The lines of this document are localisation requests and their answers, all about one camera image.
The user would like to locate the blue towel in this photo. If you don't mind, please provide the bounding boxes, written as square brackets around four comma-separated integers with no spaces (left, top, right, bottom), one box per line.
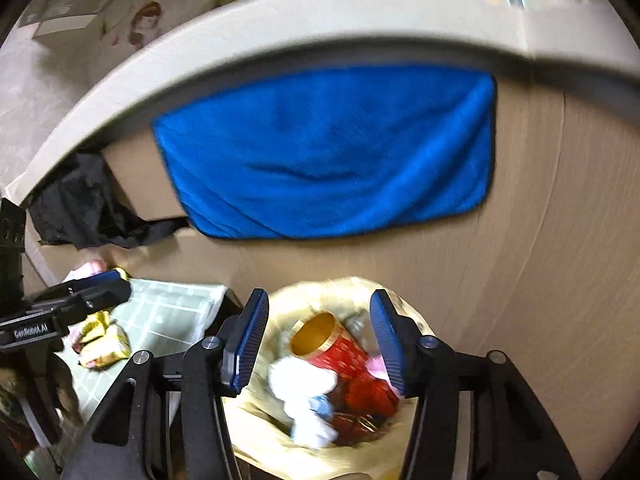
[151,64,497,241]

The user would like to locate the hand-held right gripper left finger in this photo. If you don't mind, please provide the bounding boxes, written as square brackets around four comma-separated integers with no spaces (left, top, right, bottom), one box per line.
[57,288,271,480]

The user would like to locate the white stone countertop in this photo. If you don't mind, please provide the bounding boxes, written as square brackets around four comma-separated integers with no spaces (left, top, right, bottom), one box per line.
[0,0,640,211]

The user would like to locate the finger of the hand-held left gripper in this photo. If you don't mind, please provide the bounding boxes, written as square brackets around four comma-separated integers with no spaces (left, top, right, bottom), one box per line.
[30,279,132,327]
[65,269,126,288]

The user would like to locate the green checked tablecloth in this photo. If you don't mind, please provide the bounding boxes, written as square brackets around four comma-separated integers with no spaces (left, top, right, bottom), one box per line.
[55,277,231,411]

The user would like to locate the black cloth bag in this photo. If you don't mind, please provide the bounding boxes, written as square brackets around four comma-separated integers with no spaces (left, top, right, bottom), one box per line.
[27,152,188,251]

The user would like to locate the cartoon wall sticker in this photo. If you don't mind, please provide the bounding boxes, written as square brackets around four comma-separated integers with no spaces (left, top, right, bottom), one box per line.
[100,0,281,51]

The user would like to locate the yellow plastic bin bag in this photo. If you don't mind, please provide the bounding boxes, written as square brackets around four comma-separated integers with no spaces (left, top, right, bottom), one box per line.
[225,275,436,480]

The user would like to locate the red paper cup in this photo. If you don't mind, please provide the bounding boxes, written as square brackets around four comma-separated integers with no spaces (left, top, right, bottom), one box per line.
[291,311,401,411]

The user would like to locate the red snack packet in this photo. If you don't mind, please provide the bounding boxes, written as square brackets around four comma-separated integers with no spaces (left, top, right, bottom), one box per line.
[330,410,381,443]

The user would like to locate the white tissue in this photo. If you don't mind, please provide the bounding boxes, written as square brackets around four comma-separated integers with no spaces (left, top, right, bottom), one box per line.
[267,355,341,411]

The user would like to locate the blue and white paper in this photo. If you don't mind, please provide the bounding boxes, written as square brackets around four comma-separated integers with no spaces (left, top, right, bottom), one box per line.
[290,395,341,446]

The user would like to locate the grey range hood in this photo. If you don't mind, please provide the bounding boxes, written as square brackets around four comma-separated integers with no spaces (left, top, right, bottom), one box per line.
[15,0,131,41]

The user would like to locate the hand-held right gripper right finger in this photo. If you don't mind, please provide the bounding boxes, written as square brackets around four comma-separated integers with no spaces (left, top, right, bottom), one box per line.
[369,289,583,480]

